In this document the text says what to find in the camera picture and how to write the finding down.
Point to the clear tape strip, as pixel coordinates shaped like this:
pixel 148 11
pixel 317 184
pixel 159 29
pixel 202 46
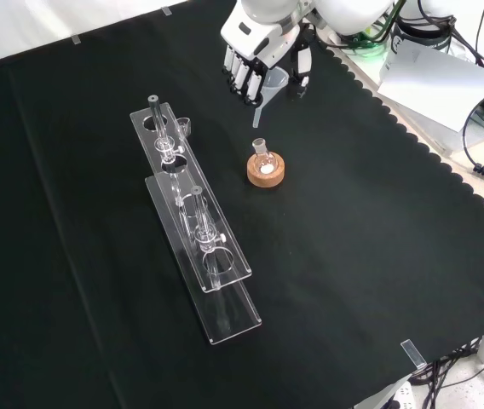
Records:
pixel 412 353
pixel 166 11
pixel 76 39

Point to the clear acrylic funnel stand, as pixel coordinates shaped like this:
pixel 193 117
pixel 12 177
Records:
pixel 220 255

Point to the pale board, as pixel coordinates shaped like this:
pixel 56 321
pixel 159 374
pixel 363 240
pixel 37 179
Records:
pixel 433 81

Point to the round-bottom glass flask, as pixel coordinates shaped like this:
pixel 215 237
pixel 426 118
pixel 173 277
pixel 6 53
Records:
pixel 264 161

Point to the small clear glass beaker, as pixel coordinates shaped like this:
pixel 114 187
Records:
pixel 183 128

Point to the clear plastic funnel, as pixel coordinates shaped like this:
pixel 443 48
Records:
pixel 275 83

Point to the black cloth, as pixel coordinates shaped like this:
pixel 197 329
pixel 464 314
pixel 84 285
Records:
pixel 353 264

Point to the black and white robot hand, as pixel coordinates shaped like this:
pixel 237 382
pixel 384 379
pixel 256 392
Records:
pixel 252 36

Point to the white power strip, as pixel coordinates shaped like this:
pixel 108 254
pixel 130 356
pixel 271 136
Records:
pixel 401 394

